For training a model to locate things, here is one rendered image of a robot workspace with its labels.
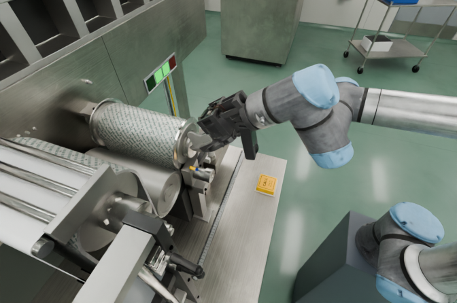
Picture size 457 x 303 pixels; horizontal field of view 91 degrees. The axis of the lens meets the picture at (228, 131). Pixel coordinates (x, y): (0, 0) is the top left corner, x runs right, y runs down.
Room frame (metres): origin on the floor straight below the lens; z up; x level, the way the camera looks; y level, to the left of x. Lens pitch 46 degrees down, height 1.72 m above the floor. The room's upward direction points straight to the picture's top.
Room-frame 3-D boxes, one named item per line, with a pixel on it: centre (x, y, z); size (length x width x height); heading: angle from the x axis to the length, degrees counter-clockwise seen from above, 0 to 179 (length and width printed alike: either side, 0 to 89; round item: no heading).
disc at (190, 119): (0.41, 0.11, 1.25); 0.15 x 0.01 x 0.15; 161
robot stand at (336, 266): (0.26, -0.51, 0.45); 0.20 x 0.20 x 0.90; 66
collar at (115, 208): (0.17, 0.18, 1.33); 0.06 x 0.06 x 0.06; 71
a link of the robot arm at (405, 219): (0.25, -0.51, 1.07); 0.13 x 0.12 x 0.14; 150
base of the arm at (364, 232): (0.26, -0.51, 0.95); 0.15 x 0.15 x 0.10
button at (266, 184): (0.49, -0.16, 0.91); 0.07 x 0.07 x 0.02; 71
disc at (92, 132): (0.50, 0.36, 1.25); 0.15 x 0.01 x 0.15; 161
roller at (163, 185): (0.34, 0.27, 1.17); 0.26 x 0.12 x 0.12; 71
